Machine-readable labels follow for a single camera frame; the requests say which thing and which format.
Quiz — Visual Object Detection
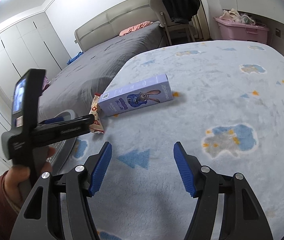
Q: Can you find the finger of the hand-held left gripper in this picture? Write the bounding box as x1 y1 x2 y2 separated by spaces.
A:
42 116 65 125
37 114 94 130

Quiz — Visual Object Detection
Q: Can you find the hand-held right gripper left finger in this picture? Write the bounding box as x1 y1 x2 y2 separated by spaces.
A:
12 141 113 240

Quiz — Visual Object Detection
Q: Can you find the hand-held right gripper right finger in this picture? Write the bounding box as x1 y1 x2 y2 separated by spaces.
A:
173 141 273 240

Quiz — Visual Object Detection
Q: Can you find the red and white snack wrapper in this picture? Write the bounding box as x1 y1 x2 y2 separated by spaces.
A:
89 93 105 134

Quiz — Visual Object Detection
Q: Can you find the grey perforated plastic basket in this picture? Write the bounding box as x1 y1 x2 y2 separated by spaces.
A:
38 109 80 174

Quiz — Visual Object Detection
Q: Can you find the person's left hand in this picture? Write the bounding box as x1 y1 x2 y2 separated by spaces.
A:
3 146 57 208

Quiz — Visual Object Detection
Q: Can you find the purple cartoon rabbit box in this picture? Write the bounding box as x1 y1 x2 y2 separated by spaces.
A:
98 74 174 117

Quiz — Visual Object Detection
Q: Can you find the blue cloth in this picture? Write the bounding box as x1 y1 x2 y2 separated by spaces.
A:
67 52 84 65

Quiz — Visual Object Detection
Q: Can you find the white wardrobe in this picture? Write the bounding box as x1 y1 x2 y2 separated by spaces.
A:
0 10 71 100

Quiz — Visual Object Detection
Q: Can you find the bed with grey sheet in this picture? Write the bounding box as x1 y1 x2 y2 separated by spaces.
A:
38 21 168 120

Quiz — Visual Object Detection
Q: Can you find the light blue printed blanket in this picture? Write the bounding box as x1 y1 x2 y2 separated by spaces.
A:
49 40 284 240

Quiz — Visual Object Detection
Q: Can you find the beige padded headboard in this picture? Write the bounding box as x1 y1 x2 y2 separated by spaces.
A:
74 0 161 53

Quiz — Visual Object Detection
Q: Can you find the pink cloth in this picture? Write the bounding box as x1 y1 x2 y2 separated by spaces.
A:
119 21 153 36

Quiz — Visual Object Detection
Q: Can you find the beige chair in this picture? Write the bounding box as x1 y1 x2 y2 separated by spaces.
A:
149 0 197 47

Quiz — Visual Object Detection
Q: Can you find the pink plastic storage box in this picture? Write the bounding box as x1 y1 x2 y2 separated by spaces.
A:
213 16 270 45

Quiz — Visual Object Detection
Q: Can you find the black garment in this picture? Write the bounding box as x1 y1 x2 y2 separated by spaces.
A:
155 0 201 23

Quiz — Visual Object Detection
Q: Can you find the beige curtain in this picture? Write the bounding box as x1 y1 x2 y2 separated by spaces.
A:
192 0 213 40

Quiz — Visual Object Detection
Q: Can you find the pile of pale clothes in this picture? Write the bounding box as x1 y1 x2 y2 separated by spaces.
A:
219 9 265 27

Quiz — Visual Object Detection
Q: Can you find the white window ledge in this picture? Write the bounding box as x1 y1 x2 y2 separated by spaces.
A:
218 0 284 18

